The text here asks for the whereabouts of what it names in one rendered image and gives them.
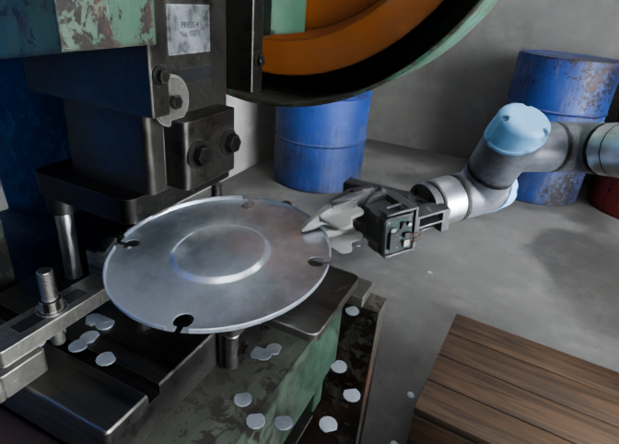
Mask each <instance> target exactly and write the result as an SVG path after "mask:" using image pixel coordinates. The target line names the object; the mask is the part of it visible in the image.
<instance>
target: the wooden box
mask: <svg viewBox="0 0 619 444"><path fill-rule="evenodd" d="M406 444H619V372H616V371H613V370H611V369H608V368H604V367H602V366H599V365H596V364H593V363H591V362H589V361H586V360H583V359H581V358H578V357H575V356H571V355H569V354H566V353H564V352H561V351H558V350H555V349H553V348H551V347H548V346H545V345H541V344H538V343H535V342H534V341H531V340H528V339H525V338H523V337H520V336H517V335H516V334H513V333H508V332H506V331H503V330H500V329H497V328H496V327H493V326H490V325H487V324H485V323H482V322H479V321H476V320H473V319H470V318H468V317H465V316H462V315H460V314H458V313H457V314H456V316H455V318H454V321H453V323H452V325H451V326H450V330H449V332H448V334H447V336H446V339H445V341H444V343H443V345H442V347H441V349H440V351H439V353H438V357H437V359H436V361H435V363H434V366H433V368H432V369H431V371H430V373H429V376H428V378H427V381H426V384H425V386H424V388H423V390H422V391H421V394H420V396H419V398H418V400H417V403H416V405H415V409H414V416H413V420H412V424H411V427H410V431H409V436H408V439H407V443H406Z"/></svg>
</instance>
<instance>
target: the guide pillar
mask: <svg viewBox="0 0 619 444"><path fill-rule="evenodd" d="M54 219H55V225H56V229H57V235H58V240H59V245H60V250H61V254H62V260H63V265H64V274H65V277H66V278H67V279H77V278H79V277H81V276H82V275H83V270H82V264H81V259H80V253H79V247H78V241H77V235H76V225H75V220H74V214H71V215H67V216H54Z"/></svg>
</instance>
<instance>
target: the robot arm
mask: <svg viewBox="0 0 619 444"><path fill-rule="evenodd" d="M563 171H571V172H582V173H588V174H595V175H602V176H609V177H615V178H619V123H604V122H596V121H595V122H586V123H580V122H549V120H548V118H547V117H546V116H545V115H544V114H543V113H542V112H541V111H539V110H537V109H535V108H533V107H532V106H530V107H527V106H525V105H524V104H522V103H510V104H508V105H505V106H504V107H502V108H501V109H500V110H499V111H498V113H497V114H496V116H495V117H494V118H493V120H492V121H491V123H490V124H488V125H487V126H486V128H485V132H484V135H483V136H482V138H481V140H480V141H479V143H478V145H477V147H476V148H475V150H474V151H473V153H472V155H471V156H470V158H469V160H468V161H467V163H466V165H465V167H464V168H463V170H462V171H461V172H459V173H454V174H450V175H447V176H442V177H438V178H435V179H431V180H427V181H424V182H422V183H419V184H416V185H414V186H413V187H412V189H411V190H410V192H407V191H403V190H399V189H395V188H392V187H388V186H384V185H379V184H376V183H372V182H368V181H361V180H357V179H353V178H349V179H348V180H346V181H344V183H343V192H342V193H341V194H339V195H338V196H336V197H334V198H333V199H332V200H331V201H329V203H328V204H326V205H325V206H324V207H322V208H321V209H320V210H318V211H317V212H316V213H315V214H314V215H313V216H312V217H311V218H310V219H309V220H308V221H307V222H306V223H305V224H304V225H303V226H302V227H301V228H300V232H301V233H304V232H308V231H312V230H314V229H316V228H317V227H319V226H321V225H329V226H330V227H326V226H322V227H323V228H324V229H325V231H326V233H327V235H328V237H329V240H330V242H331V248H332V249H333V250H334V251H337V252H338V253H342V254H345V253H349V252H351V251H352V246H357V245H361V244H363V243H364V242H365V241H366V240H368V246H369V247H370V248H371V249H372V250H373V251H374V252H377V253H378V254H379V255H381V256H382V257H383V258H384V259H387V258H390V257H392V256H395V255H398V254H402V253H405V252H408V251H413V250H414V249H415V242H416V241H417V240H419V239H421V236H422V235H421V234H420V233H421V232H422V231H424V230H428V229H431V228H435V229H437V230H438V231H440V232H442V231H446V230H448V228H449V224H451V223H454V222H457V221H462V220H464V219H467V218H471V217H474V216H480V215H482V214H489V213H493V212H495V211H498V210H499V209H501V208H503V207H506V206H508V205H510V204H511V203H512V202H513V201H514V200H515V198H516V196H517V189H518V181H517V178H518V177H519V175H520V174H521V173H522V172H563ZM354 218H355V219H356V220H355V221H354V222H353V221H352V220H353V219H354ZM353 225H354V227H353ZM418 234H419V235H420V237H419V238H418ZM411 235H413V239H412V240H411ZM401 250H402V251H401ZM392 252H393V253H392Z"/></svg>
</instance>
